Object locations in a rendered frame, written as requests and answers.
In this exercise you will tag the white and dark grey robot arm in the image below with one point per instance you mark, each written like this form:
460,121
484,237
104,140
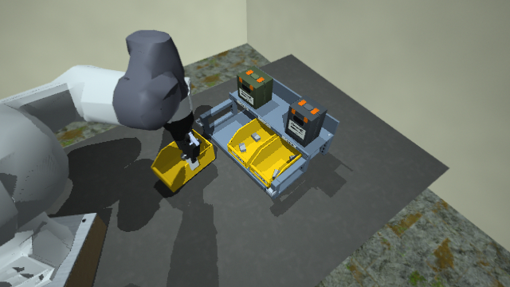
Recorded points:
33,165

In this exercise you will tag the yellow bin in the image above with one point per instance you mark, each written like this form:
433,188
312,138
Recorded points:
244,135
173,170
275,155

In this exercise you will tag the light blue metal shelf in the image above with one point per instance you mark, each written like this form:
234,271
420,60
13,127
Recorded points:
273,114

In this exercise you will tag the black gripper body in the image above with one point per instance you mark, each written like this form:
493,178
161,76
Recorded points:
183,126

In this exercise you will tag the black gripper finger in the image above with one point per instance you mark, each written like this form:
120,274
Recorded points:
180,145
192,149

